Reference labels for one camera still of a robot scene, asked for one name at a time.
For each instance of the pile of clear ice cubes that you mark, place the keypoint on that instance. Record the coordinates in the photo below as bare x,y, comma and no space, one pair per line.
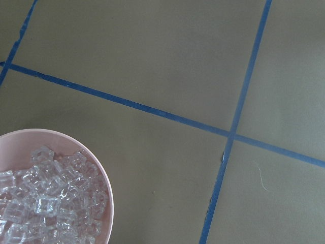
55,200

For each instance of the pink bowl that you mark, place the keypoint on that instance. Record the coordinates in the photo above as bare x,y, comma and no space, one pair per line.
15,155

